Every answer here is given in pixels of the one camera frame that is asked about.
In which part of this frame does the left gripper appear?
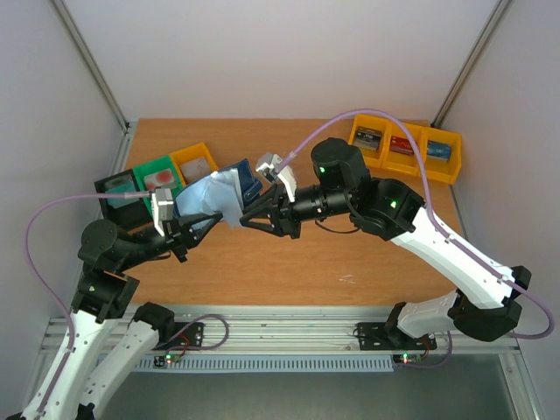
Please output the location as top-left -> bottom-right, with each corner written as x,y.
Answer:
118,205 -> 223,270

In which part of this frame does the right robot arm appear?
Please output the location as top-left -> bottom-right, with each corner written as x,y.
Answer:
240,137 -> 531,348

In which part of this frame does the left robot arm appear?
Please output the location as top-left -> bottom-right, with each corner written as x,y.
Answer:
14,213 -> 222,419

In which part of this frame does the red spot card stack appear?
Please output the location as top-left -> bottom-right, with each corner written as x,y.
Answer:
143,168 -> 180,190

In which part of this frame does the white card stack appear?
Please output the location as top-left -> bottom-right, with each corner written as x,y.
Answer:
179,157 -> 213,184

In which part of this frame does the teal card stack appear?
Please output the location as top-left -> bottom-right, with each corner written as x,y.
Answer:
106,179 -> 137,209

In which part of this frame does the black card stack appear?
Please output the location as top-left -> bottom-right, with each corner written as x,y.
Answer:
353,126 -> 383,151

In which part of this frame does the blue card stack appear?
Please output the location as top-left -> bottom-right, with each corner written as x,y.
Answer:
427,140 -> 452,161

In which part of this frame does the black bin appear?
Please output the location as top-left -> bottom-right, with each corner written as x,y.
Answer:
94,170 -> 151,231

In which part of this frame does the yellow bin left side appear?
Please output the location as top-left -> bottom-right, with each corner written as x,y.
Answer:
170,143 -> 218,186

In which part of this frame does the yellow bin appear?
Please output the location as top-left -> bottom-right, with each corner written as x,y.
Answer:
381,122 -> 426,176
420,127 -> 462,185
170,143 -> 218,186
348,114 -> 390,169

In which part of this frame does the green bin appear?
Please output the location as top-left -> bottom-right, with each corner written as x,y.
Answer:
132,155 -> 185,198

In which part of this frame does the left corner aluminium profile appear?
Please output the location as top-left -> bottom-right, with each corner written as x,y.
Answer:
51,0 -> 132,145

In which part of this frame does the corner aluminium profile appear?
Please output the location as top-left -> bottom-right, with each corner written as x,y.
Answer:
51,0 -> 132,145
430,0 -> 515,129

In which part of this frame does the yellow bin far left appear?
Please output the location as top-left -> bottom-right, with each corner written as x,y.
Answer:
348,114 -> 390,169

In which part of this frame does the left controller board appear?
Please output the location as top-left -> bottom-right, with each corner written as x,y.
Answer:
152,353 -> 182,368

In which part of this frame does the controller board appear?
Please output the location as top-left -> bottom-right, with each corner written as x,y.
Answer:
393,353 -> 424,366
152,353 -> 182,368

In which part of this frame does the yellow bin middle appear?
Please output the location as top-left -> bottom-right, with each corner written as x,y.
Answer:
381,122 -> 426,176

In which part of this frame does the yellow bin far right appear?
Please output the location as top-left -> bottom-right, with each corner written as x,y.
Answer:
420,127 -> 462,185

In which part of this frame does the right controller board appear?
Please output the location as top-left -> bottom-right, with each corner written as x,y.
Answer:
393,353 -> 424,366

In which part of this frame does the right corner aluminium profile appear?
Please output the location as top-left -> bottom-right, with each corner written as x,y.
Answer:
430,0 -> 515,129

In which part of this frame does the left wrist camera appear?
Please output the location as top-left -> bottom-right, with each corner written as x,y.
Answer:
150,187 -> 174,237

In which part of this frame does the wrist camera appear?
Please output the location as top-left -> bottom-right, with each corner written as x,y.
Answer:
255,152 -> 298,202
150,187 -> 174,237

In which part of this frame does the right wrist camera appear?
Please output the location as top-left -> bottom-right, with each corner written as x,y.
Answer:
255,152 -> 298,202

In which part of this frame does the aluminium rail base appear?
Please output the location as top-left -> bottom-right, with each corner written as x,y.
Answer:
38,304 -> 521,355

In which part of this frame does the grey slotted cable duct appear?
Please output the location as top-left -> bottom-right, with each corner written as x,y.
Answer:
133,354 -> 393,375

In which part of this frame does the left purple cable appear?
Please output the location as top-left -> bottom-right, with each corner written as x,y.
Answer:
24,190 -> 157,420

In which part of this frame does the purple cable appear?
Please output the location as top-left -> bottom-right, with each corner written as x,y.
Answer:
279,108 -> 556,339
24,190 -> 157,420

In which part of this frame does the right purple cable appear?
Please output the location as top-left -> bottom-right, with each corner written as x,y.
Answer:
279,108 -> 556,339

